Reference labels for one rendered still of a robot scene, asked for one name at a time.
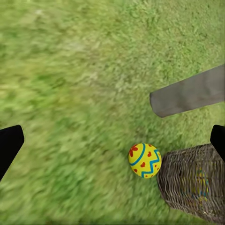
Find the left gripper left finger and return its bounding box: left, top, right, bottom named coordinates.
left=0, top=125, right=24, bottom=181

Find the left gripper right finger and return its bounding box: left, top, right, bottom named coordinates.
left=210, top=124, right=225, bottom=162

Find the wicker basket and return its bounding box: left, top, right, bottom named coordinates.
left=157, top=143, right=225, bottom=225

